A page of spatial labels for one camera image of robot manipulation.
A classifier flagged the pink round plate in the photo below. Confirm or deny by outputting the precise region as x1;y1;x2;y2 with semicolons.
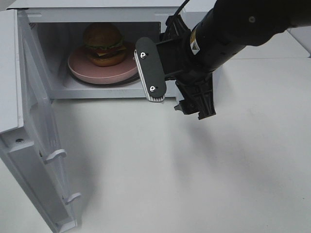
68;42;138;84

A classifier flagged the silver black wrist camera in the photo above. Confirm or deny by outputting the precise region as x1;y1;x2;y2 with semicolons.
134;37;167;102

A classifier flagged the glass microwave turntable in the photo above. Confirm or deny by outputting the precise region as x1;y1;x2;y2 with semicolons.
70;73;139;88

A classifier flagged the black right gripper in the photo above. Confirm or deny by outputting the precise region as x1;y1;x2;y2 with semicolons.
156;16;216;120

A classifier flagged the burger with sesame bun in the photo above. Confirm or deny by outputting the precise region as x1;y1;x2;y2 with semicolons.
83;22;127;67

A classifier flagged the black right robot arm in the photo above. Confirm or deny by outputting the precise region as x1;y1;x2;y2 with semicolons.
157;0;311;119

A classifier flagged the white microwave door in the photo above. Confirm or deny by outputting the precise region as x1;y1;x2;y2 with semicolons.
0;9;81;233

